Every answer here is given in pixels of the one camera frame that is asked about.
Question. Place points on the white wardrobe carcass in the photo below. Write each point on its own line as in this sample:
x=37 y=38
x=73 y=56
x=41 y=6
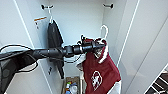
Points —
x=80 y=23

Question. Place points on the black wardrobe hook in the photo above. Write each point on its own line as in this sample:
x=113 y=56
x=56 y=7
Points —
x=46 y=6
x=108 y=5

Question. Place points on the brown basket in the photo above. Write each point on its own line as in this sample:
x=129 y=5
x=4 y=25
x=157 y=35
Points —
x=70 y=80

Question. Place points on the dark door hinge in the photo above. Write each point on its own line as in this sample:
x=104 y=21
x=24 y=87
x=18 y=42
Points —
x=50 y=70

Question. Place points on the red white varsity jacket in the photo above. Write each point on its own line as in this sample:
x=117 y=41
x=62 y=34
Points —
x=100 y=73

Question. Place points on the black t-shirt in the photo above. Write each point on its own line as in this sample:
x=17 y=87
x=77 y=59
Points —
x=55 y=36

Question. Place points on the white paper notice red print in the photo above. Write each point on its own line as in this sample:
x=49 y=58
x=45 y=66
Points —
x=40 y=24

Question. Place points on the orange label strip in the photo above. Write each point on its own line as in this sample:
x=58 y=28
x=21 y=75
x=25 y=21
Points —
x=40 y=19

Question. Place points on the white hanger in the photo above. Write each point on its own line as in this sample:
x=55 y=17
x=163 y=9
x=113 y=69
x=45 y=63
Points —
x=104 y=31
x=51 y=16

